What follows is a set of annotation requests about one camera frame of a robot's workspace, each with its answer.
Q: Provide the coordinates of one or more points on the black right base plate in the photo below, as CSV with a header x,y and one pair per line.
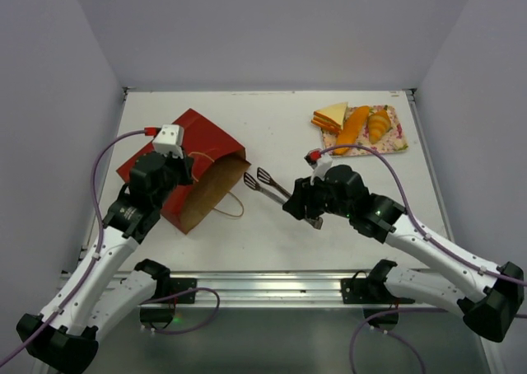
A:
x,y
362,288

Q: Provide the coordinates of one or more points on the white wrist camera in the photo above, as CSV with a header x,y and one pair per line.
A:
x,y
320,164
168,141

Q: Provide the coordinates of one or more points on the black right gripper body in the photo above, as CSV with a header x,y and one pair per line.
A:
x,y
298,201

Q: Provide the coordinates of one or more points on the red paper bag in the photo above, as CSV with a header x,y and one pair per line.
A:
x,y
210,143

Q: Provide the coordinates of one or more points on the floral rectangular tray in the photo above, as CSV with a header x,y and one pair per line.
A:
x,y
393,141

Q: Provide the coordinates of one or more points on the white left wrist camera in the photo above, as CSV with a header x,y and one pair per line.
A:
x,y
168,141

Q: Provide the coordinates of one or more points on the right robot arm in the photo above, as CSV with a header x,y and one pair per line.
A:
x,y
486,295

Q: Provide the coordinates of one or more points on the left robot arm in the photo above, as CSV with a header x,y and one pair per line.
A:
x,y
66,333

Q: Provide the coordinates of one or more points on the fake triangle sandwich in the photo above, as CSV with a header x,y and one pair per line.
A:
x,y
330,118

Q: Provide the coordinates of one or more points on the fake orange bread loaf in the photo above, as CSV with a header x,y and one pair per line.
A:
x,y
351,129

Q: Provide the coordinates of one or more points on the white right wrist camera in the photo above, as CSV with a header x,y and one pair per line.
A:
x,y
320,164

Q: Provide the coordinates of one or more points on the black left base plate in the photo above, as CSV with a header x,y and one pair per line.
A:
x,y
179,286

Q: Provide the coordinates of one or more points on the fake croissant bread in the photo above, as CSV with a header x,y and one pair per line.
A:
x,y
378,125

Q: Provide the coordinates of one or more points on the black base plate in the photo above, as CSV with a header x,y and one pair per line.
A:
x,y
179,286
362,288

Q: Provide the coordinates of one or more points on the aluminium frame rail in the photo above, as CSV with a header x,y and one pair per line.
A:
x,y
268,290

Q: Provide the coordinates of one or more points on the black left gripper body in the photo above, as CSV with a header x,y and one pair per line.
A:
x,y
183,173

